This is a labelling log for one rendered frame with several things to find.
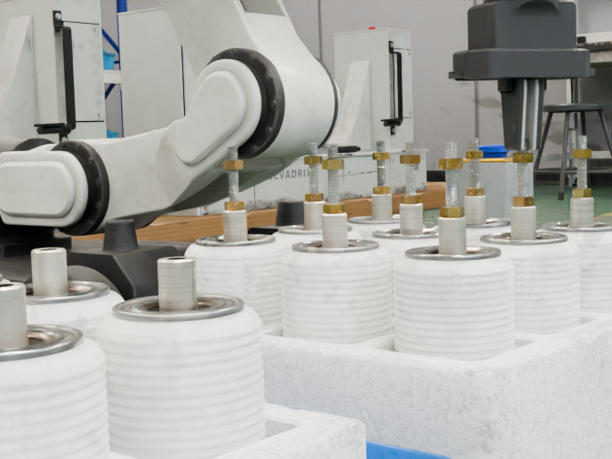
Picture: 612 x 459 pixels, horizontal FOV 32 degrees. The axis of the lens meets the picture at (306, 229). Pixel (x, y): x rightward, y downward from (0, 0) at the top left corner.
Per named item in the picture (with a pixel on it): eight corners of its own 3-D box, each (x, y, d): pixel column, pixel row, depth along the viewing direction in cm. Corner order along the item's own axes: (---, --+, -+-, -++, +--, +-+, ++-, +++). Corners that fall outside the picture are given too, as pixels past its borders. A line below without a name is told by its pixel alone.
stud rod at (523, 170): (525, 223, 93) (524, 137, 92) (531, 224, 92) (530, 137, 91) (515, 224, 93) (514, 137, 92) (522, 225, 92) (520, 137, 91)
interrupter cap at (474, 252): (428, 267, 79) (428, 258, 79) (390, 257, 86) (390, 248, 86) (518, 260, 81) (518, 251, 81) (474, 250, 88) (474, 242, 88)
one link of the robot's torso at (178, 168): (12, 158, 159) (232, 32, 129) (112, 154, 174) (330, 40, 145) (37, 258, 157) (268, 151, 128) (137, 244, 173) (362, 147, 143)
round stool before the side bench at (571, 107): (549, 194, 552) (549, 106, 548) (645, 195, 521) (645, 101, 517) (504, 200, 512) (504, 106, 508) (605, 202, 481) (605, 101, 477)
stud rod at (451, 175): (447, 238, 83) (445, 141, 82) (444, 237, 84) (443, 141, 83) (460, 238, 83) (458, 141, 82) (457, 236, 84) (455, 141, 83)
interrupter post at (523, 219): (541, 242, 93) (541, 205, 93) (532, 245, 91) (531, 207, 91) (515, 241, 94) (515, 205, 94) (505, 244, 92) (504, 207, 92)
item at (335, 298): (293, 474, 87) (286, 257, 86) (280, 441, 97) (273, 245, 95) (406, 465, 89) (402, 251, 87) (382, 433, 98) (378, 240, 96)
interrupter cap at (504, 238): (579, 240, 94) (579, 232, 94) (551, 249, 87) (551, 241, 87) (499, 238, 98) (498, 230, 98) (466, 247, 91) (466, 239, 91)
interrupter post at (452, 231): (444, 260, 82) (444, 219, 82) (433, 258, 84) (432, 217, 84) (473, 259, 83) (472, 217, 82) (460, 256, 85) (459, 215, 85)
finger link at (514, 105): (509, 149, 93) (508, 79, 93) (527, 150, 90) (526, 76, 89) (493, 150, 93) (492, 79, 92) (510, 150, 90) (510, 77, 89)
